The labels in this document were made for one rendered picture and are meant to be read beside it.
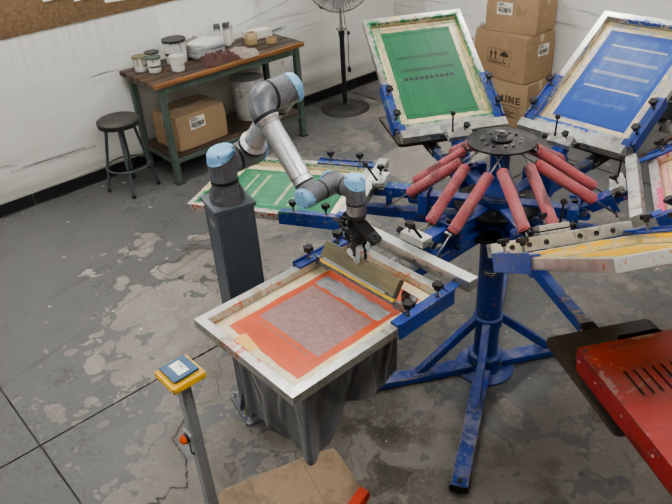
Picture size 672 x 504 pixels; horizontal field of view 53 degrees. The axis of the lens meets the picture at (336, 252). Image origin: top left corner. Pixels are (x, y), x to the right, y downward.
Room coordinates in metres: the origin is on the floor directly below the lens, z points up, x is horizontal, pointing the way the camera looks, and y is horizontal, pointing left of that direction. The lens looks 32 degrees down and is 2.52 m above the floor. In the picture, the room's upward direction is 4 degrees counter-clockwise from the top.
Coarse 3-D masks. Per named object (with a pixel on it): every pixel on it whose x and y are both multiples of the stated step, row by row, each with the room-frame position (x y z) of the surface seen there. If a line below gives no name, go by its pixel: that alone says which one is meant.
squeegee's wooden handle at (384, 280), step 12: (324, 252) 2.29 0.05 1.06; (336, 252) 2.26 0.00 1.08; (348, 264) 2.19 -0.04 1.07; (360, 264) 2.16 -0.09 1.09; (372, 264) 2.13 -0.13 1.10; (360, 276) 2.12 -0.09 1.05; (372, 276) 2.09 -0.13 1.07; (384, 276) 2.06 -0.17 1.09; (384, 288) 2.03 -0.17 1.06; (396, 288) 2.00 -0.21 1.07
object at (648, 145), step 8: (648, 136) 3.43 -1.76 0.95; (656, 136) 3.42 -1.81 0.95; (664, 136) 3.42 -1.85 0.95; (648, 144) 3.33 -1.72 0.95; (664, 144) 3.35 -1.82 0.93; (592, 152) 3.30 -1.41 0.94; (632, 152) 3.25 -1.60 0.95; (640, 152) 3.24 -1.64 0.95; (584, 160) 3.24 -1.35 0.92; (592, 160) 3.23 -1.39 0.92; (600, 160) 3.27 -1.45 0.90; (616, 160) 3.20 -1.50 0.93; (624, 160) 3.17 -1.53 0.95; (576, 168) 3.15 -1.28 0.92; (584, 168) 3.17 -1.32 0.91; (592, 168) 3.23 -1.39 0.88
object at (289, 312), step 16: (304, 288) 2.21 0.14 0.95; (320, 288) 2.20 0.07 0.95; (352, 288) 2.19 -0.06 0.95; (272, 304) 2.12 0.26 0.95; (288, 304) 2.11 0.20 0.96; (304, 304) 2.10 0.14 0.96; (320, 304) 2.10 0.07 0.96; (336, 304) 2.09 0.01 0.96; (240, 320) 2.03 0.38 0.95; (256, 320) 2.02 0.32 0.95; (272, 320) 2.02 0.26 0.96; (288, 320) 2.01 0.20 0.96; (304, 320) 2.00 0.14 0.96; (256, 336) 1.93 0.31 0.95; (272, 336) 1.92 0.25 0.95
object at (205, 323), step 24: (312, 264) 2.34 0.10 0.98; (384, 264) 2.30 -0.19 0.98; (264, 288) 2.18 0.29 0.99; (432, 288) 2.10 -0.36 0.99; (216, 312) 2.04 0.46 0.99; (216, 336) 1.90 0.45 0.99; (384, 336) 1.84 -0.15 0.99; (240, 360) 1.79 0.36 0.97; (336, 360) 1.73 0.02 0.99; (360, 360) 1.76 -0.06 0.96; (288, 384) 1.63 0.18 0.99; (312, 384) 1.62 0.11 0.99
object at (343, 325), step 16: (384, 304) 2.07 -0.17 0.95; (320, 320) 2.00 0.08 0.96; (336, 320) 1.99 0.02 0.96; (352, 320) 1.98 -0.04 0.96; (368, 320) 1.98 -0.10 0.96; (384, 320) 1.97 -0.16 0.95; (304, 336) 1.91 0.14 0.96; (320, 336) 1.90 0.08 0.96; (336, 336) 1.90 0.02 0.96; (352, 336) 1.89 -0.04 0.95; (272, 352) 1.83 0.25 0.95; (288, 352) 1.83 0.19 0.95; (320, 352) 1.82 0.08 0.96; (336, 352) 1.81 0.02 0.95; (288, 368) 1.75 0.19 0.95; (304, 368) 1.74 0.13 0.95
